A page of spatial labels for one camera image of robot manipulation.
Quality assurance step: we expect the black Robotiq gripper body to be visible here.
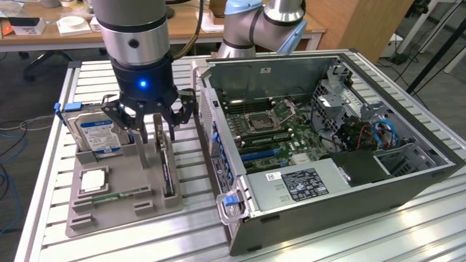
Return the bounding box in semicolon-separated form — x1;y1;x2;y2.
111;54;179;112

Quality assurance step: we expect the graphics card with metal bracket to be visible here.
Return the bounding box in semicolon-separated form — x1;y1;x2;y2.
153;113;175;199

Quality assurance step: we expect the hard disk in blue caddy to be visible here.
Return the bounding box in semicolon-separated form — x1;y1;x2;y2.
54;102;133;159

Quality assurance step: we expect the black RAM slot bank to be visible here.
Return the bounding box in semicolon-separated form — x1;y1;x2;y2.
225;98;273;115

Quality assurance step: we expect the CPU socket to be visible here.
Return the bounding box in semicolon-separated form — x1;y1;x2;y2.
245;110;281;134

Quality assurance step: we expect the grey plastic parts rack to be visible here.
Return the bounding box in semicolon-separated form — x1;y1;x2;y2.
66;117;186;237

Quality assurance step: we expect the installed black RAM stick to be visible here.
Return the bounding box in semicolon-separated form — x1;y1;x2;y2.
238;130;294;148

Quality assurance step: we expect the silver CPU chip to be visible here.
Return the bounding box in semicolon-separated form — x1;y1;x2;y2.
80;170;106;192

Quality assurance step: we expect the metal socket cover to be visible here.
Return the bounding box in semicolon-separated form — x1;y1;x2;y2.
271;100;297;122

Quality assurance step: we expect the stack of white papers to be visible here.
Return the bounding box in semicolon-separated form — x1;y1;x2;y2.
197;11;226;33

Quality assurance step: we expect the black office chair base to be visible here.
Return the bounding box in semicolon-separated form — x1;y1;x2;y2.
18;49;109;81

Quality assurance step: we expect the white square dish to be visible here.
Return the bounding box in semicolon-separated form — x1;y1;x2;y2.
56;15;92;37

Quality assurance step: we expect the wooden office desk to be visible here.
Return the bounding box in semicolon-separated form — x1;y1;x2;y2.
0;0;327;59

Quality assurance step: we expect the green RAM stick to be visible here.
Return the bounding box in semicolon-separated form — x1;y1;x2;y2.
91;190;138;205

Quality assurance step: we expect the green motherboard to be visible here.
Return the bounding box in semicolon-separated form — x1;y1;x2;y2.
217;90;329;175

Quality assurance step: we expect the brown cardboard box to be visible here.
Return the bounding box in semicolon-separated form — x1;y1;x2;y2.
210;0;227;19

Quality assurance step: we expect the grey power supply unit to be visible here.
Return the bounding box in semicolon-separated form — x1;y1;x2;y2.
246;159;353;212

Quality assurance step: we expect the white box with black top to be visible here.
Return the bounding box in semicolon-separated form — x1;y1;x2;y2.
7;16;47;35

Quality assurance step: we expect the perforated metal drive cage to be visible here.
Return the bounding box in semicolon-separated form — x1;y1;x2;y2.
311;79;365;137

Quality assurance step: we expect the orange packet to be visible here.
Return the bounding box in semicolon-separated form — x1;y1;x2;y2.
0;20;14;39

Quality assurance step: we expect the open black PC case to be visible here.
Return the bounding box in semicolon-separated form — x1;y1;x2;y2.
191;52;466;257

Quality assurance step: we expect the wooden cabinet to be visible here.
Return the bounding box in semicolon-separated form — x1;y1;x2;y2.
305;0;416;58

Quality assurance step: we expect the grey metal disk bay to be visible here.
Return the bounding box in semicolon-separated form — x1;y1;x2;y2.
373;141;438;177

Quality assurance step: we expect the black slanted pole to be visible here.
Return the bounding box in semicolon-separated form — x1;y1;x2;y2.
406;16;466;95

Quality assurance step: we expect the white floor cable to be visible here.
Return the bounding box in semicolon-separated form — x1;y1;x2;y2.
0;114;54;132

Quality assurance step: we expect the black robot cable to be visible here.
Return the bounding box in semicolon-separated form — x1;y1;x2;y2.
174;0;205;62

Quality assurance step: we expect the blue floor cable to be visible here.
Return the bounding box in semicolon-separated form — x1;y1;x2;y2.
0;133;28;235

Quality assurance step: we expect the blue SATA wire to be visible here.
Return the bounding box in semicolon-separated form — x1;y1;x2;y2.
373;119;400;150

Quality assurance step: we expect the white table frame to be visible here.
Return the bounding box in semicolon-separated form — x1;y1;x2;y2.
396;0;466;74

